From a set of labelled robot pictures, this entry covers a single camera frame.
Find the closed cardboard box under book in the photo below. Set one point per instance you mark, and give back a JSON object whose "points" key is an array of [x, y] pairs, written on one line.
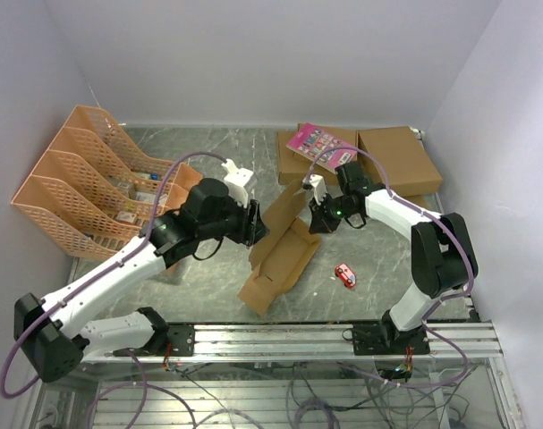
{"points": [[292, 166]]}

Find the orange plastic file organizer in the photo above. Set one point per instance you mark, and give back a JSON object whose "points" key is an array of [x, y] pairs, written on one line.
{"points": [[93, 189]]}

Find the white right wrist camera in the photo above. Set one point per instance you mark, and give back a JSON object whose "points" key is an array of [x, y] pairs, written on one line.
{"points": [[316, 184]]}

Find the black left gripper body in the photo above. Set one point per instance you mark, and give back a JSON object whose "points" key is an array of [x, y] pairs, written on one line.
{"points": [[249, 226]]}

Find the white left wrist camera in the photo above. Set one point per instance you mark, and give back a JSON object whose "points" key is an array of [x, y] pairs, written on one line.
{"points": [[239, 181]]}

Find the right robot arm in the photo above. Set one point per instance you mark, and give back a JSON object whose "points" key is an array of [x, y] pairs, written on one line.
{"points": [[443, 262]]}

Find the pink book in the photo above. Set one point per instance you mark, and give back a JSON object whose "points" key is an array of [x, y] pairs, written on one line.
{"points": [[328, 147]]}

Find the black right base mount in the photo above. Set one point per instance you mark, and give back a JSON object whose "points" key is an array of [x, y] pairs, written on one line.
{"points": [[375, 338]]}

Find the red toy ambulance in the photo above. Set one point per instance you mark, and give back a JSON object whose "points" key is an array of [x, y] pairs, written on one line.
{"points": [[346, 275]]}

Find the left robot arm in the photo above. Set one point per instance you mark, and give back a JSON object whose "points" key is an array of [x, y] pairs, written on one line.
{"points": [[58, 331]]}

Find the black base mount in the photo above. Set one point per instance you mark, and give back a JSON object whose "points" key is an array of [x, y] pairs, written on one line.
{"points": [[375, 338], [180, 340]]}

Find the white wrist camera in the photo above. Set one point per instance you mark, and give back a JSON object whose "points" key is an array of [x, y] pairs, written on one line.
{"points": [[239, 181], [316, 184]]}

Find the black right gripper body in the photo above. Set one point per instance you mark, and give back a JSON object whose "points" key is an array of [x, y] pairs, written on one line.
{"points": [[332, 208]]}

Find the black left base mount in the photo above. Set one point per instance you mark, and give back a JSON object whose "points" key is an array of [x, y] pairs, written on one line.
{"points": [[180, 340]]}

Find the large closed cardboard box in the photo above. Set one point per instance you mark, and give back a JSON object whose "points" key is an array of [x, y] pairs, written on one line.
{"points": [[409, 169]]}

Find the aluminium mounting rail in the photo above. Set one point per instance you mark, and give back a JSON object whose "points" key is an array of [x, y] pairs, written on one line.
{"points": [[258, 342]]}

